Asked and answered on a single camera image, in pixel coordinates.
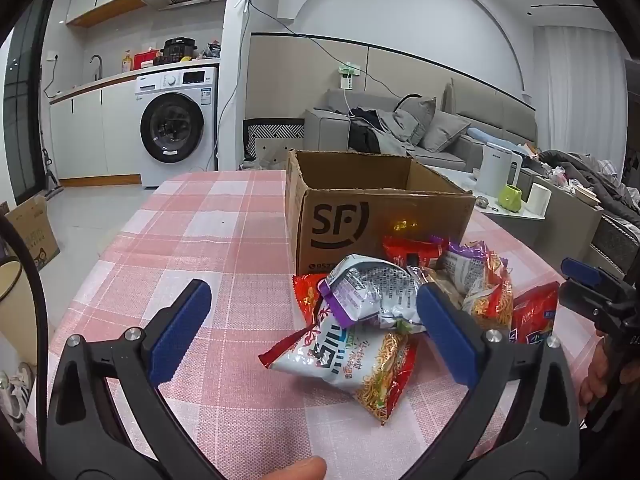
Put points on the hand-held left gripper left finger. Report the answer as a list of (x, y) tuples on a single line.
[(182, 332)]

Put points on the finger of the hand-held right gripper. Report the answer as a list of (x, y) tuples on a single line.
[(577, 297), (580, 271)]

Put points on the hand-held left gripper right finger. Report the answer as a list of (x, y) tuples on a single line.
[(447, 337)]

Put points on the red gold noodle packet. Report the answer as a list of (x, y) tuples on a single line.
[(492, 295)]

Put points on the red black snack packet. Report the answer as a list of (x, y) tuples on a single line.
[(405, 250)]

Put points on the white red noodle packet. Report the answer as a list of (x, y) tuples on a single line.
[(340, 360)]

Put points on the brown cardboard box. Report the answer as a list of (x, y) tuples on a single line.
[(340, 225)]

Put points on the person's right hand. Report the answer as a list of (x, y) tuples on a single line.
[(595, 382)]

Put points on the person's left hand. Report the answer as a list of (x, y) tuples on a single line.
[(297, 470)]

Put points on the marble coffee table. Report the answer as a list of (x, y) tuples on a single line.
[(560, 230)]

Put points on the white cup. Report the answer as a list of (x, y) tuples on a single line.
[(539, 200)]

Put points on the pink checked tablecloth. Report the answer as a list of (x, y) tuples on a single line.
[(200, 240)]

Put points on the pile of clothes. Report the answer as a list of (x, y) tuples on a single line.
[(585, 175)]

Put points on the green cup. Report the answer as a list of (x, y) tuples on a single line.
[(510, 199)]

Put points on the metal tea strainer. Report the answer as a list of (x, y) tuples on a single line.
[(482, 202)]

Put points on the white kettle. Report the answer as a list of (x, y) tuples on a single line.
[(497, 170)]

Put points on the light blue pillow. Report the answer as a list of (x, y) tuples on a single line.
[(485, 135)]

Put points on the small printed cardboard box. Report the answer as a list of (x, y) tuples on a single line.
[(30, 235)]

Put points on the white black sneaker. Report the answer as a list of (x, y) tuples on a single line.
[(12, 400)]

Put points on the grey cushion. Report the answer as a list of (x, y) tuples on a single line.
[(445, 130), (417, 117)]

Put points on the white washing machine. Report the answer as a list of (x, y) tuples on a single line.
[(175, 125)]

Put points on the black white patterned panel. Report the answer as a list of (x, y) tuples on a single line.
[(272, 132)]

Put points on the dark clothes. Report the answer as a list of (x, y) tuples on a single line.
[(362, 135)]

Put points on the white base cabinets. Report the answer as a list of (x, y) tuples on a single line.
[(85, 130)]

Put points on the grey sofa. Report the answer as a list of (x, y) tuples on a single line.
[(325, 130)]

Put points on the black glass door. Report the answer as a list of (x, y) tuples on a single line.
[(27, 110)]

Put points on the yellow bottle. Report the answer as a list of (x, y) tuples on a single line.
[(126, 62)]

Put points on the red box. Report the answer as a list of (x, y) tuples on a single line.
[(146, 59)]

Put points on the black pressure cooker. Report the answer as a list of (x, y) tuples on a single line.
[(177, 50)]

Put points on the kitchen faucet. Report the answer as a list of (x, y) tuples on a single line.
[(98, 62)]

